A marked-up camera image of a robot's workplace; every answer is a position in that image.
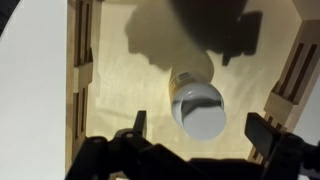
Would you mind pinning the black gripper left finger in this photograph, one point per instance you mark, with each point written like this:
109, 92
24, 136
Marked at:
133, 156

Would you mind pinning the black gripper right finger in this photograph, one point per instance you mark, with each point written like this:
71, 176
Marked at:
286, 153

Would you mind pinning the white bottle lid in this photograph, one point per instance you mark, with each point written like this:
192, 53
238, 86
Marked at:
205, 123

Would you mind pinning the white pill bottle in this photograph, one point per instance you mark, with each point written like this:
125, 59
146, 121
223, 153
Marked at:
186, 83

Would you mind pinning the wooden slatted tray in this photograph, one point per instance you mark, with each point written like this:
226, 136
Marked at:
126, 100

